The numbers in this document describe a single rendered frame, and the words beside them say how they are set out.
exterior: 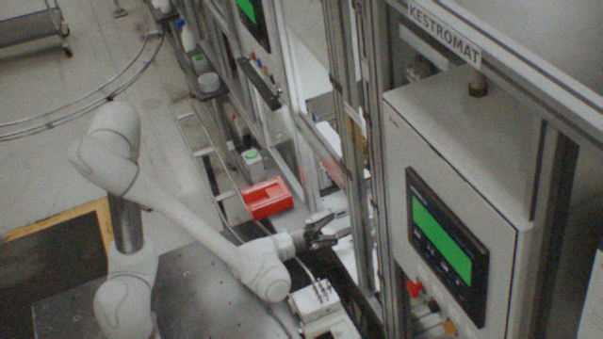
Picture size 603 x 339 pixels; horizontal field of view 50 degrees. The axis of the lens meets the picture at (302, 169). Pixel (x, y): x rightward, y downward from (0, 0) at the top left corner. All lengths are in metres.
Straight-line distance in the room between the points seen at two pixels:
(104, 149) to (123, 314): 0.61
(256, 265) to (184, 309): 0.63
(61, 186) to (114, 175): 2.57
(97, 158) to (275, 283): 0.60
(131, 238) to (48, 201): 2.14
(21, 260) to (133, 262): 1.77
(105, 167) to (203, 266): 0.85
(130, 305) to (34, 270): 1.74
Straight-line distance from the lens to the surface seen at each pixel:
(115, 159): 1.82
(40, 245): 4.01
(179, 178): 4.08
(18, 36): 5.93
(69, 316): 2.58
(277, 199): 2.29
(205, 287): 2.46
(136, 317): 2.22
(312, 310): 1.98
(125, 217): 2.15
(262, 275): 1.85
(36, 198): 4.39
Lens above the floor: 2.49
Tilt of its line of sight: 39 degrees down
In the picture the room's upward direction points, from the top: 10 degrees counter-clockwise
